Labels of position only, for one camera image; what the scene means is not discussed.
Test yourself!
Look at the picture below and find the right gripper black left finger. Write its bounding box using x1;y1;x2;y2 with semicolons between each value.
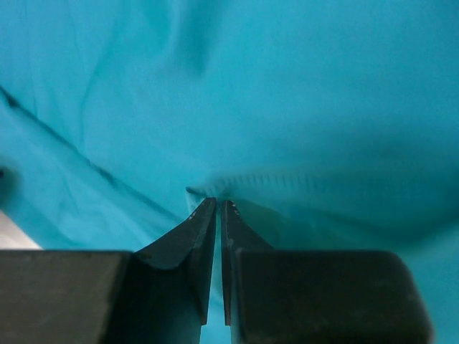
1;198;217;343

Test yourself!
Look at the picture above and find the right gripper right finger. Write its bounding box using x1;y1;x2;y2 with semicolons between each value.
221;201;434;343

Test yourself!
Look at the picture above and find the teal t shirt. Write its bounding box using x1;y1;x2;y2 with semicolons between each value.
1;1;458;343

